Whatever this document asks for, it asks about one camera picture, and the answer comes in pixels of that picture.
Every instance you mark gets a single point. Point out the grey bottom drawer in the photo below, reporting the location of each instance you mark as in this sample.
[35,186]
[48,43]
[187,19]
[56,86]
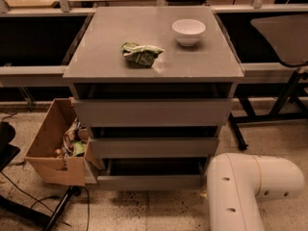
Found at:
[153,174]

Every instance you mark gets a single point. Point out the grey drawer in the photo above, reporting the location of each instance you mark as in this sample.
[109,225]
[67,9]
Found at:
[151,113]
[153,148]
[153,174]

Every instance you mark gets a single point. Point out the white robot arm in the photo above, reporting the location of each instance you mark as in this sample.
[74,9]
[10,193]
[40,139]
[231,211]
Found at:
[236,181]

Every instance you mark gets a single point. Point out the grey drawer cabinet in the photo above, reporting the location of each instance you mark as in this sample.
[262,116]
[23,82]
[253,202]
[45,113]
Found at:
[153,82]

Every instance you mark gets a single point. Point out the grey top drawer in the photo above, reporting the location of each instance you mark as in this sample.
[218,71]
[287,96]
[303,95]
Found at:
[151,113]

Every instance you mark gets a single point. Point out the grey middle drawer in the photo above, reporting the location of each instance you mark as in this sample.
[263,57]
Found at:
[153,148]

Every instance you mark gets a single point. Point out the crumpled green chip bag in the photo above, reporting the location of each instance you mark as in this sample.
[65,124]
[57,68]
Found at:
[144,55]

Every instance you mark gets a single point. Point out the white ceramic bowl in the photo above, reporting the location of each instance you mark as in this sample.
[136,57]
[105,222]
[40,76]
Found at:
[188,32]

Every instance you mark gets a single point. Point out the green item in box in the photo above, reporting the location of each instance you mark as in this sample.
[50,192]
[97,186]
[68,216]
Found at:
[78,149]

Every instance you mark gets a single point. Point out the brown cardboard box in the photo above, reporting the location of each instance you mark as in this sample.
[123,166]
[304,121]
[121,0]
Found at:
[70,170]

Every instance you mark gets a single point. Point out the black stand leg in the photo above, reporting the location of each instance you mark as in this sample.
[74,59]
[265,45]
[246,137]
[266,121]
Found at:
[56,214]

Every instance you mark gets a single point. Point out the black chair edge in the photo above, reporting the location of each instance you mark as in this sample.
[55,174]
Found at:
[7,151]

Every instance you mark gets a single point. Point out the black table frame base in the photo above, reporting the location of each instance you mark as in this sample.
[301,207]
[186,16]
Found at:
[291,92]

